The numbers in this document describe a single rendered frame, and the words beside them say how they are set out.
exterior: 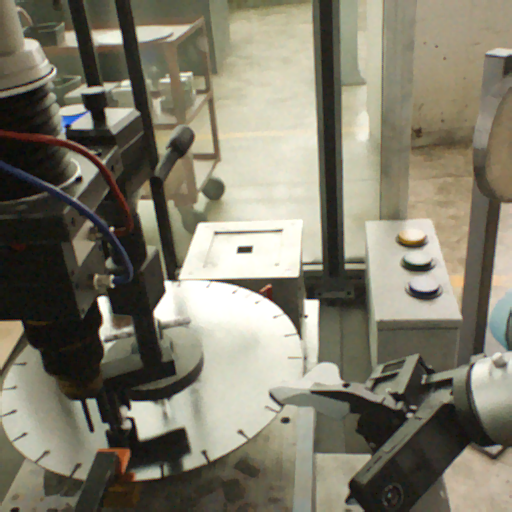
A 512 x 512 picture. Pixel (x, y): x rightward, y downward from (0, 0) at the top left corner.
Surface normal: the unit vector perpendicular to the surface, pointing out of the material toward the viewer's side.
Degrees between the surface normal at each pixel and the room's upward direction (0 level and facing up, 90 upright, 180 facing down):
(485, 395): 50
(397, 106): 90
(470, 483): 0
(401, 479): 60
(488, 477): 0
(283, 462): 0
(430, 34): 90
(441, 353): 90
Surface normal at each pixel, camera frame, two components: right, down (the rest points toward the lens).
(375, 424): -0.45, 0.47
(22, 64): 0.77, 0.00
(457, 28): 0.07, 0.51
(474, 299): -0.77, 0.38
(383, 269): -0.09, -0.86
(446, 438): 0.36, -0.08
